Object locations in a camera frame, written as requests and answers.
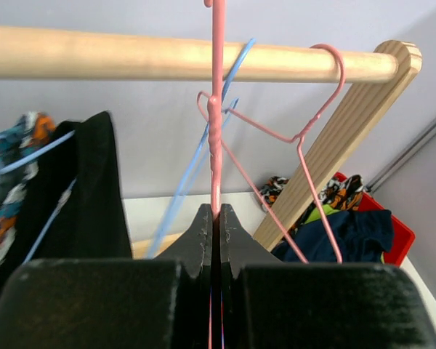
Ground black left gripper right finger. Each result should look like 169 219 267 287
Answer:
219 204 436 348

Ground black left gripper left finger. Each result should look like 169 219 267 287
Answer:
0 204 212 348

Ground lime green shorts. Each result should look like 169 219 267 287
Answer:
294 203 339 233

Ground navy blue shorts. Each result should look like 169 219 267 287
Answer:
290 209 395 262

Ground black shorts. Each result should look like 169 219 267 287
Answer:
0 111 132 294

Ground orange camouflage shorts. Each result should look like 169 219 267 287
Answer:
255 174 364 212

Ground pink wire hanger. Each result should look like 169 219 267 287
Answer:
204 0 225 220
197 43 347 264

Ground blue hanger holding green shorts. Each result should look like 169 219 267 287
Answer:
145 38 256 258

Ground teal patterned shorts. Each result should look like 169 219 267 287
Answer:
0 111 56 264

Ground wooden clothes rack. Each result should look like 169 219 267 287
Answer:
0 26 422 249

